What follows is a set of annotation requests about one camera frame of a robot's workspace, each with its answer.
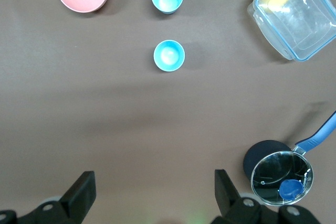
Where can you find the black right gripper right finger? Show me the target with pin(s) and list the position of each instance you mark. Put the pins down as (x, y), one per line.
(228, 195)

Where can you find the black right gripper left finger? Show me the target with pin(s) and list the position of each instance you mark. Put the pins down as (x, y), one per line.
(78, 195)

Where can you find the glass lid with blue knob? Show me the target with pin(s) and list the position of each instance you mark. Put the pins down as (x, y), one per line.
(278, 171)

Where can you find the clear plastic food container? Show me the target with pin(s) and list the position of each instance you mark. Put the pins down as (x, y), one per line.
(302, 24)

